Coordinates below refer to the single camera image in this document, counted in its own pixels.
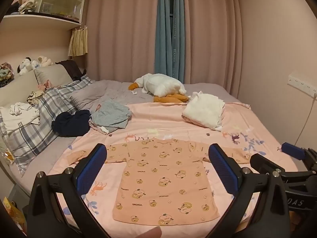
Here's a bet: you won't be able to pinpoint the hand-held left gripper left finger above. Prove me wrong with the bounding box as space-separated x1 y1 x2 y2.
27 143 107 238

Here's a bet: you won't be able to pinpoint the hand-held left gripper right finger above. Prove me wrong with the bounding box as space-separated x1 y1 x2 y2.
208 144 290 238

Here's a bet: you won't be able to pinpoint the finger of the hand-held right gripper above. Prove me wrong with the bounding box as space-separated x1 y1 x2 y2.
282 142 314 164
250 154 306 182

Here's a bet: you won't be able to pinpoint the orange cartoon print shirt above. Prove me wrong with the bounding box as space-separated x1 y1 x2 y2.
66 139 250 226

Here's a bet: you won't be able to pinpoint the white folded clothes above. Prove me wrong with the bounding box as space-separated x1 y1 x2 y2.
182 92 226 131

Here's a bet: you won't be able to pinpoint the pale pink garment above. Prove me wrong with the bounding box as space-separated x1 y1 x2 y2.
90 121 117 135

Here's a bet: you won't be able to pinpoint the dark navy garment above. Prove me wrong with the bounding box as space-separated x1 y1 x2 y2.
52 109 91 137

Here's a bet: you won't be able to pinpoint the grey folded garment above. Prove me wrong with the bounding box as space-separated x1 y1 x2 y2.
89 99 132 131

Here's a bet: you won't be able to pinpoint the white power strip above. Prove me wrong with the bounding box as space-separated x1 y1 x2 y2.
288 72 317 98

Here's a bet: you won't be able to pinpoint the grey pillow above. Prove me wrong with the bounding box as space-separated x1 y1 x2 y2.
71 88 111 111

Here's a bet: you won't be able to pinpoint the plaid pillow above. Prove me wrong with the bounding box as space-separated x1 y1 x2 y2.
0 74 96 171

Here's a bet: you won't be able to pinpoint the pink animal print blanket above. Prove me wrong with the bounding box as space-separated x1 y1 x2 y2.
48 102 301 238

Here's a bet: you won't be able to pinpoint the yellow printed bag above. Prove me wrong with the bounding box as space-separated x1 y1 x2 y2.
2 197 27 231

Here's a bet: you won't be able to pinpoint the white garment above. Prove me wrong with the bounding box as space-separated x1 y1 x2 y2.
0 103 41 132

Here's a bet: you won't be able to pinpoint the black and beige patterned cloth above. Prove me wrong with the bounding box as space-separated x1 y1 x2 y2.
27 90 47 105

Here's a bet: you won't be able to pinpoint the small pink garment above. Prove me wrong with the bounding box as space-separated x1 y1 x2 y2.
38 79 60 91

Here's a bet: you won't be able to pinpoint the dark brown cloth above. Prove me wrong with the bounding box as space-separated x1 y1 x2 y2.
56 59 87 81

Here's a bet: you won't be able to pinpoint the beige headboard cushion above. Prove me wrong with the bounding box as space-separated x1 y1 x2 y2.
35 63 75 88
0 72 41 107

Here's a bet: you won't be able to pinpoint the white goose plush toy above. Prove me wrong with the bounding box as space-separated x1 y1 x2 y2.
128 73 190 104

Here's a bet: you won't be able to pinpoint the black and white dog plush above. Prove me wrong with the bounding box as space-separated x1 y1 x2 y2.
17 58 37 76

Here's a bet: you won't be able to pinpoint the yellow pleated curtain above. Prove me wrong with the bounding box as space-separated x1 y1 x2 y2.
68 26 89 57

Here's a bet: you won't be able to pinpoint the green and brown plush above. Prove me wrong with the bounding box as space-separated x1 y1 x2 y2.
0 62 16 88

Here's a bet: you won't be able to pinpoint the pink curtain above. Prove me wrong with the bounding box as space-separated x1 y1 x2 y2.
83 0 250 100

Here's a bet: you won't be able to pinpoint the teal curtain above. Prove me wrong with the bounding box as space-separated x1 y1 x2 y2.
154 0 186 83

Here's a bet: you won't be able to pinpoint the pile of plush toys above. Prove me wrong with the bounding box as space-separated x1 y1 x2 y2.
18 0 38 14

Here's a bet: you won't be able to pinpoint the white cable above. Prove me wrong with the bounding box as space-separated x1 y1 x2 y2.
294 93 317 145

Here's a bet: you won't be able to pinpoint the white wall cabinet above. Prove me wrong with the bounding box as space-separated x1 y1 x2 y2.
0 0 89 31

